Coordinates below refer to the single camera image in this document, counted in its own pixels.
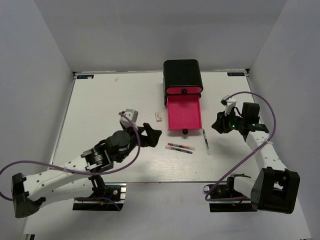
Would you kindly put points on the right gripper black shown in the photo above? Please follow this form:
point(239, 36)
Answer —
point(220, 125)

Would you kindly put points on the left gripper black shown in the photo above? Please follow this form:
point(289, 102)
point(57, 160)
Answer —
point(152, 138)

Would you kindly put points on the purple pen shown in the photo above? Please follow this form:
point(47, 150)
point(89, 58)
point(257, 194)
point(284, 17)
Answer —
point(178, 149)

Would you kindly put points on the green pen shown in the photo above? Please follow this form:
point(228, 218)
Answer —
point(206, 142)

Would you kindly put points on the red pen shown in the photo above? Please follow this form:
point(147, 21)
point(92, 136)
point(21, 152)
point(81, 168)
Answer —
point(181, 146)

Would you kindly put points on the pink drawer with black knob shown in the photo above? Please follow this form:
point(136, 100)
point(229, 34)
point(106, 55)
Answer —
point(183, 90)

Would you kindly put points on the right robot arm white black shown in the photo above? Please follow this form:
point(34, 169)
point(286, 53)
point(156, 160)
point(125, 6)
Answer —
point(275, 188)

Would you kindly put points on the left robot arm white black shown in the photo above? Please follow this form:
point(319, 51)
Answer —
point(80, 178)

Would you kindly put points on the white staples box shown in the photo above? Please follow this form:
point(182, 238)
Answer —
point(158, 117)

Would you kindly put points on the right corner logo sticker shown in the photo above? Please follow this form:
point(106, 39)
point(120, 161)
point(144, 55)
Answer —
point(236, 74)

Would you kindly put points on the corner logo sticker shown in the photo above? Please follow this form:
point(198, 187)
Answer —
point(236, 74)
point(85, 77)

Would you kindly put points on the black drawer cabinet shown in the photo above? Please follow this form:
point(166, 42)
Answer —
point(181, 72)

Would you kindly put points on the left corner logo sticker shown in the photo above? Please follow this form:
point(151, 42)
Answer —
point(85, 77)

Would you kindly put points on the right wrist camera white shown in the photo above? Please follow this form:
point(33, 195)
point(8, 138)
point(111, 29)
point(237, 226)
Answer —
point(229, 103)

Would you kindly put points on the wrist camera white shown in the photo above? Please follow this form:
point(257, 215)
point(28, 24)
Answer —
point(229, 103)
point(130, 114)

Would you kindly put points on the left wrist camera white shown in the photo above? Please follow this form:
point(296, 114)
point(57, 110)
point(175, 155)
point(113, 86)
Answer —
point(130, 114)

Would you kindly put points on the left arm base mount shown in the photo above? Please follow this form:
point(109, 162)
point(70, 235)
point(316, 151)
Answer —
point(107, 198)

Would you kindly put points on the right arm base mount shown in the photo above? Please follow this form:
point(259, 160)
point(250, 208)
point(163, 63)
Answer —
point(224, 200)

